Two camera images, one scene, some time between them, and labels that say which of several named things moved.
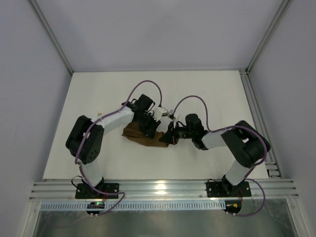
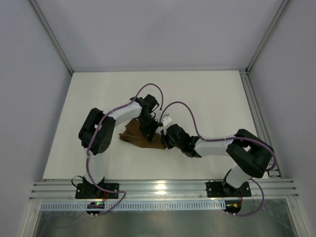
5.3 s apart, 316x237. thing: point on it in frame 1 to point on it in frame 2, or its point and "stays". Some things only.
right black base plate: x=222 y=189 stays
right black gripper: x=172 y=133 to x=168 y=139
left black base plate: x=84 y=191 stays
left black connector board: x=95 y=205 stays
